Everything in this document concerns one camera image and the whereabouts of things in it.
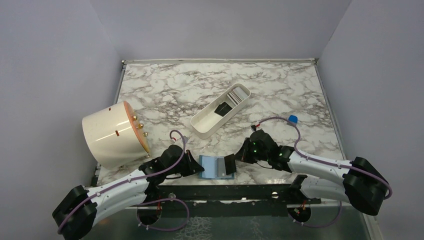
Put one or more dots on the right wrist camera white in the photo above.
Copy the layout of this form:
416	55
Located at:
255	127

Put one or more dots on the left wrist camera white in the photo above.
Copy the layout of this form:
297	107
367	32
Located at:
183	140

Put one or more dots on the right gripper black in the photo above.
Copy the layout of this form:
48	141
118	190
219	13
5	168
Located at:
243	154

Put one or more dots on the white oblong plastic tray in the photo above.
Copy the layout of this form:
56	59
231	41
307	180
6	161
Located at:
208	120

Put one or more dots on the cream cylindrical container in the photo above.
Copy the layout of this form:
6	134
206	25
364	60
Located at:
115	136

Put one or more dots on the blue leather card holder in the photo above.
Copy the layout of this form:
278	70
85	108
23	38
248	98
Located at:
214	168

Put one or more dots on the black card in tray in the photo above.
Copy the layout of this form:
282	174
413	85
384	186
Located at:
222	109

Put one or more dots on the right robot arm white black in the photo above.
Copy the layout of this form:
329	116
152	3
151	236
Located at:
356	182

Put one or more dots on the grey card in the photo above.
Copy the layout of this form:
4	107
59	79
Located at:
220	167

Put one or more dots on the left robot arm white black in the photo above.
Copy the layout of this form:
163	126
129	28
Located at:
82	208

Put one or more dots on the black front mounting rail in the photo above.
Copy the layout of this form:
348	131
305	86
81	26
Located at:
223	201

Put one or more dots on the white cards stack in tray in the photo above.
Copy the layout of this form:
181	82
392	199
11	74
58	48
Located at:
236	96

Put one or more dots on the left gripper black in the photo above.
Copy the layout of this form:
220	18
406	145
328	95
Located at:
193	167

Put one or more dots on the small blue grey block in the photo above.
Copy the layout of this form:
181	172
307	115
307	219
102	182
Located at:
293	119

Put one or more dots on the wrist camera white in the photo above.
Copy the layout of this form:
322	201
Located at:
255	127
183	140

